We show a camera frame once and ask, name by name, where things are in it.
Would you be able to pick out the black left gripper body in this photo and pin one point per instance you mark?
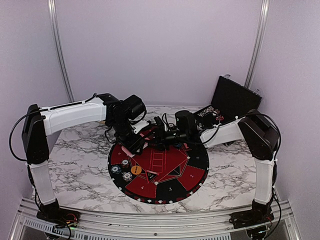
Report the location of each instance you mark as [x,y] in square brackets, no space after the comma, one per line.
[123,135]

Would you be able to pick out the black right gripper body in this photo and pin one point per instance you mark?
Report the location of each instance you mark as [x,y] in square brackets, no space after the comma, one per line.
[169,140]

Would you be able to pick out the red playing card deck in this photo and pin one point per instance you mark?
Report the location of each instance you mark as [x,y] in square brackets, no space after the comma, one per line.
[127,152]

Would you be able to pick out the small orange black chip pile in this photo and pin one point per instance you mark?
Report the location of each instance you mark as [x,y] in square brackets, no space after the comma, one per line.
[125,163]

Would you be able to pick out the black triangular button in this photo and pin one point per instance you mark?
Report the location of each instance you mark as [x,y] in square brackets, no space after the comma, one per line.
[150,175]

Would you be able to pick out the orange round blind button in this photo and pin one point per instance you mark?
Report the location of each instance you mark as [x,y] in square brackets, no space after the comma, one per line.
[136,170]

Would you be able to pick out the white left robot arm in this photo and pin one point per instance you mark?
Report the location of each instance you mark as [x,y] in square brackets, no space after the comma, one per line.
[125,117]

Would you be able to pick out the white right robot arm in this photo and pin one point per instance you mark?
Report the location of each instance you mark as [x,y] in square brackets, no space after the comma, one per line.
[258,130]

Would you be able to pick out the round red black poker mat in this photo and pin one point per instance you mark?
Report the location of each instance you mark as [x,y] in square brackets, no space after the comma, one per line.
[182,171]

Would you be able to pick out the black poker chip case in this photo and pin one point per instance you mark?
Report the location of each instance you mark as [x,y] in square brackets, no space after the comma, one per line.
[229,100]

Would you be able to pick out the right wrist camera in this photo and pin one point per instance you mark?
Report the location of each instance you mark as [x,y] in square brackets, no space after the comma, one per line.
[160,123]

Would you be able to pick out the aluminium front rail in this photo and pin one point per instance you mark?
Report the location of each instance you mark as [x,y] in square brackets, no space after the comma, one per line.
[97,225]

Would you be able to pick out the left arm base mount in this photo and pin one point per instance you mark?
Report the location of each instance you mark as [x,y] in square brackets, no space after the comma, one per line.
[55,214]

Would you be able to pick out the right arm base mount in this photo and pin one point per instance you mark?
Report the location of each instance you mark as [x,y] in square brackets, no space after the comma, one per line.
[258,214]

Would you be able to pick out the left aluminium wall post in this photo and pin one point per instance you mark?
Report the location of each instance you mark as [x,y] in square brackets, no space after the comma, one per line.
[59,49]

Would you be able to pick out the aluminium wall post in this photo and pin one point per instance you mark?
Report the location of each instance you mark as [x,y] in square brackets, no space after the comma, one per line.
[59,49]
[261,29]

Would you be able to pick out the right aluminium wall post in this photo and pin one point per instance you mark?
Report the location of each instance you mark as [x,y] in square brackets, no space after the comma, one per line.
[261,29]

